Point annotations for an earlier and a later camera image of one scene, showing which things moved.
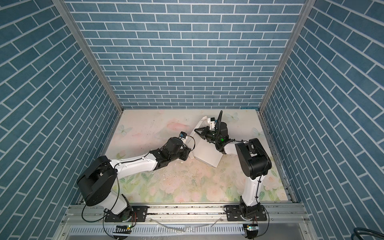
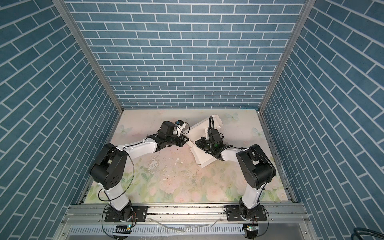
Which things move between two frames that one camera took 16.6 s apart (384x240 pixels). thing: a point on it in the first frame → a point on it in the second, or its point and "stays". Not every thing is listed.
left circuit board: [123, 229] stays
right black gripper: [206, 131] → [202, 140]
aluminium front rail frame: [284, 222] stays
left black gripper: [186, 153] → [181, 142]
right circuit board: [252, 230] stays
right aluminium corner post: [306, 9] stays
